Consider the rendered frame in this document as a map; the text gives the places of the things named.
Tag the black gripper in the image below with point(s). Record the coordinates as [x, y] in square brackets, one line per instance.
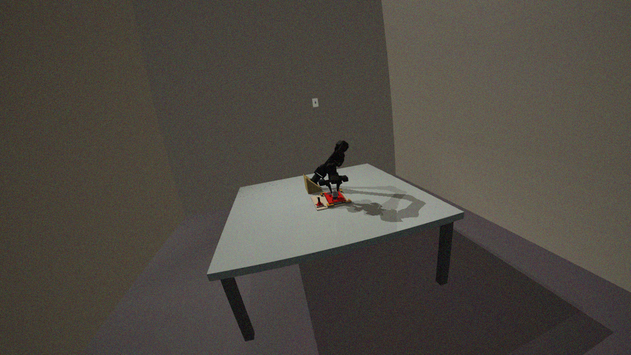
[323, 182]

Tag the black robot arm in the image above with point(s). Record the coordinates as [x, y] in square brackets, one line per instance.
[329, 167]

